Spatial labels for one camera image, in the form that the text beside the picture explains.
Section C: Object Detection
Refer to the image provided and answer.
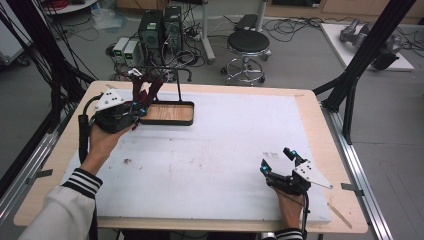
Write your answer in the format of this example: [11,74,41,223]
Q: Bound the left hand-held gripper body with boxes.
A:
[92,87,138,135]

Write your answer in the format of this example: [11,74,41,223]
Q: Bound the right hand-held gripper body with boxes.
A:
[265,159,334,197]

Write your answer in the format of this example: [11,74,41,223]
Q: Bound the dark red striped bow tie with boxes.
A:
[127,67,165,132]

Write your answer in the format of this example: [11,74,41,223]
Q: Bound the black rack with wooden tray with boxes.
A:
[132,65,196,127]

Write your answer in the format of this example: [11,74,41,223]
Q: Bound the person's left hand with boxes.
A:
[79,123,133,176]

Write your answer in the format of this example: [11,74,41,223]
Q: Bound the person's right hand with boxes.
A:
[274,189,306,230]

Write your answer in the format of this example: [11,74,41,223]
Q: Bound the white power supply unit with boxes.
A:
[112,36,130,65]
[122,40,141,68]

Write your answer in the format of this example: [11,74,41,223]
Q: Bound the thin wooden strip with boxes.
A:
[326,202,353,230]

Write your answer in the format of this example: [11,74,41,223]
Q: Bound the white foam mat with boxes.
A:
[59,88,333,224]

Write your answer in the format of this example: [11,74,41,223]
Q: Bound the black computer tower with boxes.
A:
[137,9,165,65]
[162,5,184,55]

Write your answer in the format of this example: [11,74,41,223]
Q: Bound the clear plastic bag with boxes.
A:
[90,5,129,32]

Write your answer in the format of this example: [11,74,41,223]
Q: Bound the grey desk leg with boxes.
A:
[199,0,217,65]

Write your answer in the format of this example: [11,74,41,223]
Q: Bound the round white table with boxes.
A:
[42,0,100,16]

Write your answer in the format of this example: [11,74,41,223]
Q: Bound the black round stool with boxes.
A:
[220,29,273,86]

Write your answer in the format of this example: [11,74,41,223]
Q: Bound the white floor board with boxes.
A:
[319,22,416,72]

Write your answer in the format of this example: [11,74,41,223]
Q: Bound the black flat box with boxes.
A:
[234,13,260,32]

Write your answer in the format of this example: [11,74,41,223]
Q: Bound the left hand-held gripper black cable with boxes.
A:
[77,94,103,165]

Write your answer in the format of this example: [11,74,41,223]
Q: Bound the hand-held gripper black cable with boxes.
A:
[77,94,103,165]
[300,189,312,240]

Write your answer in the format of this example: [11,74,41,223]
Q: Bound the right hand-held gripper black cable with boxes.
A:
[300,189,312,240]

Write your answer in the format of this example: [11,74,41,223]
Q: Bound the metal table bracket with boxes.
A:
[340,182,365,197]
[25,168,54,186]

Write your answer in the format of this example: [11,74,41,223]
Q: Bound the aluminium rail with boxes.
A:
[0,109,73,222]
[321,101,395,240]

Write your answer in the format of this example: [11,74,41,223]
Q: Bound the black frame post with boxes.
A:
[5,0,97,133]
[312,0,418,145]

